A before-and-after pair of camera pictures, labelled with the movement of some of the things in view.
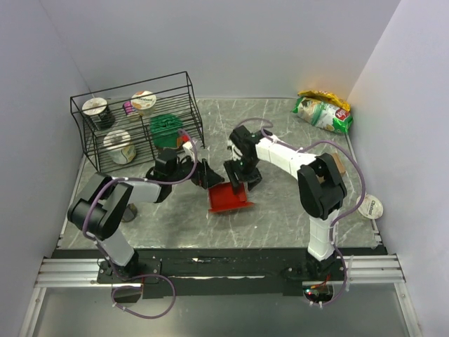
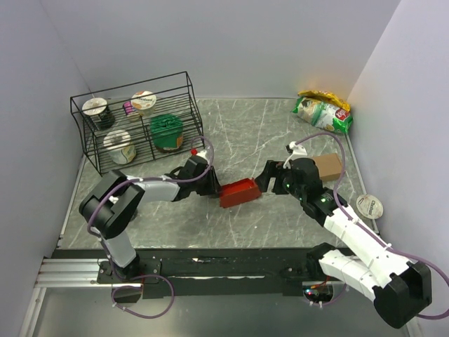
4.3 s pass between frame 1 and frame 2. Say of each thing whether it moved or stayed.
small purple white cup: stayed
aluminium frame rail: stayed
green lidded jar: stayed
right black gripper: moved
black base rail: stayed
